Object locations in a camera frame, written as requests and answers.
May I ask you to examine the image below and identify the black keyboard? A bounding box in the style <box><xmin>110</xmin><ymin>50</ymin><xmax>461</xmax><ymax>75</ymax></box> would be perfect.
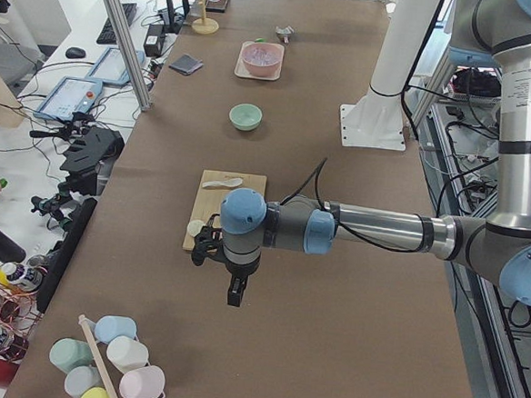
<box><xmin>95</xmin><ymin>0</ymin><xmax>139</xmax><ymax>48</ymax></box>

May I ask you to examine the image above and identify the white ceramic spoon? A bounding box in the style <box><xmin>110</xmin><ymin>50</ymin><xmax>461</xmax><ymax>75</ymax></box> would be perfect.
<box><xmin>202</xmin><ymin>177</ymin><xmax>243</xmax><ymax>189</ymax></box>

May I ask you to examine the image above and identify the cream plastic tray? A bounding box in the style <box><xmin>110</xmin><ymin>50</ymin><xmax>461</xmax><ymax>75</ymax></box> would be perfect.
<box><xmin>235</xmin><ymin>41</ymin><xmax>285</xmax><ymax>81</ymax></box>

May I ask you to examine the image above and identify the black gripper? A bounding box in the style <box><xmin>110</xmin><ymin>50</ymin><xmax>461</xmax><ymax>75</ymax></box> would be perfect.
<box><xmin>191</xmin><ymin>214</ymin><xmax>262</xmax><ymax>307</ymax></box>

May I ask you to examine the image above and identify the pink bowl of ice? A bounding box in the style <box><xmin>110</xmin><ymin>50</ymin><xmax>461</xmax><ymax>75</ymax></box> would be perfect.
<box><xmin>242</xmin><ymin>42</ymin><xmax>285</xmax><ymax>78</ymax></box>

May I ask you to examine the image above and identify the blue teach pendant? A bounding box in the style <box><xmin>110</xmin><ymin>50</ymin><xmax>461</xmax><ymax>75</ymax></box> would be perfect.
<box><xmin>85</xmin><ymin>47</ymin><xmax>130</xmax><ymax>87</ymax></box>
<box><xmin>34</xmin><ymin>76</ymin><xmax>103</xmax><ymax>122</ymax></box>

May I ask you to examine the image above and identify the grey folded cloth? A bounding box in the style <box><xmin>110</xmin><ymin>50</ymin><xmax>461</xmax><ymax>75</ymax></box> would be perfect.
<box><xmin>169</xmin><ymin>54</ymin><xmax>204</xmax><ymax>76</ymax></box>

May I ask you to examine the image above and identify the green ceramic bowl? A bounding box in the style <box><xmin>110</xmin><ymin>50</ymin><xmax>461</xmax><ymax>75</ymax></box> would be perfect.
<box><xmin>228</xmin><ymin>103</ymin><xmax>263</xmax><ymax>132</ymax></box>

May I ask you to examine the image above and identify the metal ice scoop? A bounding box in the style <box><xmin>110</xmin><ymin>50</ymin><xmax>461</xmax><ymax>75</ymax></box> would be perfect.
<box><xmin>276</xmin><ymin>25</ymin><xmax>295</xmax><ymax>44</ymax></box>

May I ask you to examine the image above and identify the wooden cutting board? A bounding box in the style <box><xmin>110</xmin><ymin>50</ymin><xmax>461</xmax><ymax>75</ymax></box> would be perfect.
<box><xmin>183</xmin><ymin>169</ymin><xmax>267</xmax><ymax>253</ymax></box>

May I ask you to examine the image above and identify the aluminium frame post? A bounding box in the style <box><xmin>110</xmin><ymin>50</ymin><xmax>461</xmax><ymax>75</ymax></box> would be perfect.
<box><xmin>103</xmin><ymin>0</ymin><xmax>151</xmax><ymax>111</ymax></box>

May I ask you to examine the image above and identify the black computer mouse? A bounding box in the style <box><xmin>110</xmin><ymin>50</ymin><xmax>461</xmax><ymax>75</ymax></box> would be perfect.
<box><xmin>65</xmin><ymin>47</ymin><xmax>86</xmax><ymax>59</ymax></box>

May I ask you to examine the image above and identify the rack of pastel cups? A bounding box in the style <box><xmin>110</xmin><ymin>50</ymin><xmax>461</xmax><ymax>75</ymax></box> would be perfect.
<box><xmin>48</xmin><ymin>314</ymin><xmax>166</xmax><ymax>398</ymax></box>

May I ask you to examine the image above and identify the wooden cup tree stand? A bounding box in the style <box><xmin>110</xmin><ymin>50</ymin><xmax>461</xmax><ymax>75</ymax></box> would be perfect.
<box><xmin>191</xmin><ymin>0</ymin><xmax>219</xmax><ymax>35</ymax></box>

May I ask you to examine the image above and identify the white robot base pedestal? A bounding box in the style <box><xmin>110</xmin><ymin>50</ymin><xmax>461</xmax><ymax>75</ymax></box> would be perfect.
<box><xmin>340</xmin><ymin>0</ymin><xmax>445</xmax><ymax>151</ymax></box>

